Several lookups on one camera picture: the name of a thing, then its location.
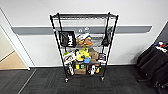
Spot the white box with blue corner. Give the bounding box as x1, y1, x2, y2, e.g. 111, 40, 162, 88
77, 32, 92, 40

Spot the cardboard box with yellow items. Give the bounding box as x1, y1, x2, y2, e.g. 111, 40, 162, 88
73, 63, 87, 75

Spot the small black bag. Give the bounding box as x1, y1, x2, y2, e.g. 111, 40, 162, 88
100, 26, 114, 47

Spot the yellow plush toy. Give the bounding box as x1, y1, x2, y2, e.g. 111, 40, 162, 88
74, 47, 90, 62

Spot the orange and black package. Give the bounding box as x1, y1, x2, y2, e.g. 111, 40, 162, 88
87, 63, 101, 76

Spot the orange plush toy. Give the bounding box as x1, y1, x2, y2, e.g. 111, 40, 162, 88
76, 36, 95, 47

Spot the black bag with white print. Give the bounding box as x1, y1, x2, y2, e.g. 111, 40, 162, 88
58, 30, 77, 48

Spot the long grey wall band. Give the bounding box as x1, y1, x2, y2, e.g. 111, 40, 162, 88
11, 25, 153, 36

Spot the black wire shelf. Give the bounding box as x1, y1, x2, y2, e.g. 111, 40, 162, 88
49, 12, 120, 83

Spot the white box with red print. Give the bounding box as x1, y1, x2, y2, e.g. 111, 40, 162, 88
62, 51, 77, 66

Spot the dark box with white label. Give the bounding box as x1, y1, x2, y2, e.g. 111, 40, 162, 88
97, 53, 108, 63

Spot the white door frame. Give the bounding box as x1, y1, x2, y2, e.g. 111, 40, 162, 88
0, 7, 35, 71

